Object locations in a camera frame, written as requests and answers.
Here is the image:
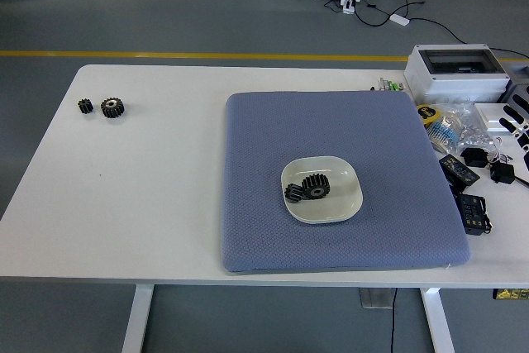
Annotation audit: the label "black controller red display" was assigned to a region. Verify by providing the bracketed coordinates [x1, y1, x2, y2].
[454, 193, 493, 235]

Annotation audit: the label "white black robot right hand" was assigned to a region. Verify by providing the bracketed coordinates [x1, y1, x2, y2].
[498, 83, 529, 172]

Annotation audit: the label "large black gear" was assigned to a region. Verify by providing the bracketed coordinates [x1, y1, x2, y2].
[300, 174, 331, 200]
[100, 97, 126, 119]

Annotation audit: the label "grey bracket under table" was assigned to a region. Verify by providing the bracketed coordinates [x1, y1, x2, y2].
[358, 288, 394, 310]

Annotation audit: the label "white switch panel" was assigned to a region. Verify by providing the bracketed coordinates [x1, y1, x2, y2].
[474, 103, 520, 134]

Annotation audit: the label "small green terminal connectors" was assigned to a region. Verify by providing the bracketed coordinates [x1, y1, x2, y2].
[369, 77, 407, 93]

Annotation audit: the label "bag of metal parts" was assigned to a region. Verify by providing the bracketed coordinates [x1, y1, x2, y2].
[437, 103, 495, 147]

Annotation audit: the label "dark grey box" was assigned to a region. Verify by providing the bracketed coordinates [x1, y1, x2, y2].
[498, 64, 529, 122]

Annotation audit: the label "bag of blue resistors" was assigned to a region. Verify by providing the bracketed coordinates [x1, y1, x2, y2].
[425, 115, 460, 155]

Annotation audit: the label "blue-grey quilted mat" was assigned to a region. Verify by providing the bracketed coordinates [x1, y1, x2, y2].
[220, 91, 473, 274]

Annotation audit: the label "white table leg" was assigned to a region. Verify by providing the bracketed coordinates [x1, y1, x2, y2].
[420, 288, 455, 353]
[121, 284, 155, 353]

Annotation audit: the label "black cable under table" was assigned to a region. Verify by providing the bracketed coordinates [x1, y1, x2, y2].
[389, 288, 398, 353]

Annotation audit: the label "yellow black label strip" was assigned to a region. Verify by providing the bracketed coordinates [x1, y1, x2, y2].
[492, 288, 529, 300]

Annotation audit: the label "grey electrical enclosure box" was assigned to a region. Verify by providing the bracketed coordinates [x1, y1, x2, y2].
[403, 43, 512, 106]

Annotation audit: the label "black controller blue display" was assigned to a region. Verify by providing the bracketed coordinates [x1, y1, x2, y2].
[438, 154, 481, 193]

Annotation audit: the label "white square dish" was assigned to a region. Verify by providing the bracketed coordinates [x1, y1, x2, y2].
[280, 155, 364, 224]

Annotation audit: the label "white chargers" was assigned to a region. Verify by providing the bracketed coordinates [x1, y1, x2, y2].
[339, 0, 365, 15]

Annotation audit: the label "black power adapter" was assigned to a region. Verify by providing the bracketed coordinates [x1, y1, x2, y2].
[460, 146, 490, 169]
[490, 162, 517, 184]

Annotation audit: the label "long black floor cable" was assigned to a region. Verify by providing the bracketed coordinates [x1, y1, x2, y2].
[408, 17, 529, 60]

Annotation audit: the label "thin red white wires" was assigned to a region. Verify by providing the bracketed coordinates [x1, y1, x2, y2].
[487, 136, 514, 164]

